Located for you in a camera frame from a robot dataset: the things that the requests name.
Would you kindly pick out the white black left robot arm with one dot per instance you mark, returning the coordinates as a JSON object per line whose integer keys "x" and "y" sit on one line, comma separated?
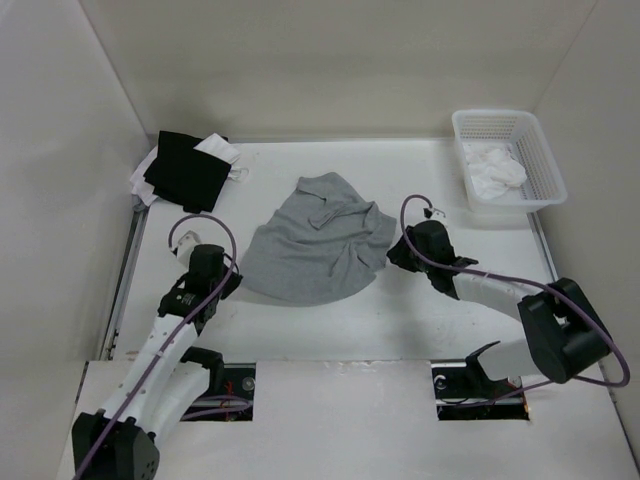
{"x": 121, "y": 440}

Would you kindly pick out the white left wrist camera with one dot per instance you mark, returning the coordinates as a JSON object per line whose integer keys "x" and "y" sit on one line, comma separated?
{"x": 185, "y": 246}

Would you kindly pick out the white folded tank top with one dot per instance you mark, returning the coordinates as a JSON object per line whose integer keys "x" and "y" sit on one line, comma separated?
{"x": 214, "y": 145}

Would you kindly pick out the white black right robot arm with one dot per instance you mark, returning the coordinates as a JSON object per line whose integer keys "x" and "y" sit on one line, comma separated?
{"x": 563, "y": 336}

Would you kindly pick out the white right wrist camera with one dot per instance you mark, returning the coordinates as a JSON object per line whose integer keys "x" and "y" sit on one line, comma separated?
{"x": 432, "y": 213}

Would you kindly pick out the crumpled white tank top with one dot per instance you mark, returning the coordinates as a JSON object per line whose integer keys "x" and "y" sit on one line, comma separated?
{"x": 493, "y": 170}

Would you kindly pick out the aluminium table edge rail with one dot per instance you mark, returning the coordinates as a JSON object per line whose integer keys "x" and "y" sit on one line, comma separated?
{"x": 111, "y": 330}

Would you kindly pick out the white plastic mesh basket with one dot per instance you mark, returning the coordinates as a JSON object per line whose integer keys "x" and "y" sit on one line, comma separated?
{"x": 521, "y": 133}

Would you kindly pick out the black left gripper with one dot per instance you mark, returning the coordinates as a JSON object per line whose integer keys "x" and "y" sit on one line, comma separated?
{"x": 235, "y": 280}

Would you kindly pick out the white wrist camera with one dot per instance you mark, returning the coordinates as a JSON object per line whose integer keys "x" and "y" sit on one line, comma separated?
{"x": 185, "y": 246}
{"x": 432, "y": 213}

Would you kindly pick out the black folded tank top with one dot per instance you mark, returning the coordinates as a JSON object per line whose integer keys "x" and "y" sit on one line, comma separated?
{"x": 186, "y": 176}

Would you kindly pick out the grey tank top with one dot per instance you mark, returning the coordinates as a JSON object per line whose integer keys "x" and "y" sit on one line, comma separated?
{"x": 324, "y": 244}

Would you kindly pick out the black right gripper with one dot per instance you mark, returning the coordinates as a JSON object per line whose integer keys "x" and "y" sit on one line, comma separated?
{"x": 397, "y": 255}

